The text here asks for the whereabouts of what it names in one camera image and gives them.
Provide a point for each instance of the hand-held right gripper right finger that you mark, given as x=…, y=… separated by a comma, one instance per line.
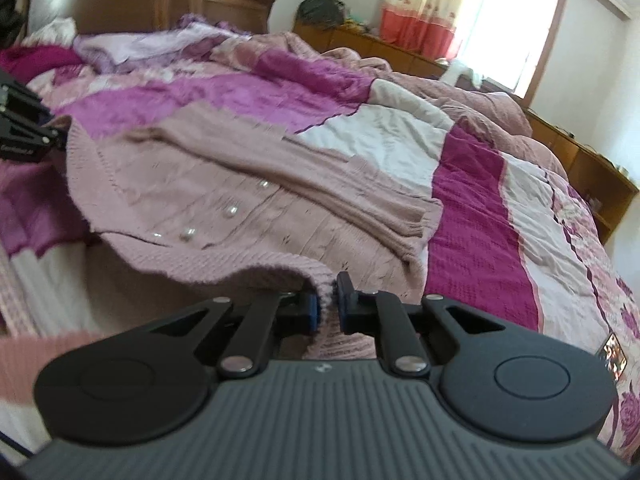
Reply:
x=342, y=316

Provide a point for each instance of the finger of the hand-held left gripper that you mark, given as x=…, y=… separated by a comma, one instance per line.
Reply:
x=35, y=127

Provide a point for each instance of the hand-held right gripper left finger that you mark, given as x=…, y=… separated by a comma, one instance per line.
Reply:
x=310, y=314

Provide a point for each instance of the pink knit cardigan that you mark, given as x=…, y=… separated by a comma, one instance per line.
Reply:
x=225, y=185

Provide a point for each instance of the dark hanging clothes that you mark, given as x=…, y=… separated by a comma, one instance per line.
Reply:
x=11, y=10

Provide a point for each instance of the white cloth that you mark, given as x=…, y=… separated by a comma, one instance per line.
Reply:
x=50, y=31

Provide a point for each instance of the lilac ruffled pillow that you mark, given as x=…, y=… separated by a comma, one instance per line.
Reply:
x=150, y=42

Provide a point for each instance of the carved wooden headboard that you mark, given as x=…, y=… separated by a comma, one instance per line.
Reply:
x=150, y=5

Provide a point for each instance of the magenta and white patchwork quilt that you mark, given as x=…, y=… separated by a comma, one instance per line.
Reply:
x=310, y=85

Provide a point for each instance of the dark cloth bundle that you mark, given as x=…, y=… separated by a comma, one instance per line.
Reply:
x=320, y=10

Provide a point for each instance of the floral curtain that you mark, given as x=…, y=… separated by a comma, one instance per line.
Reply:
x=425, y=5

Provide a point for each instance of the bright window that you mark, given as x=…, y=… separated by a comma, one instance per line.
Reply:
x=520, y=15

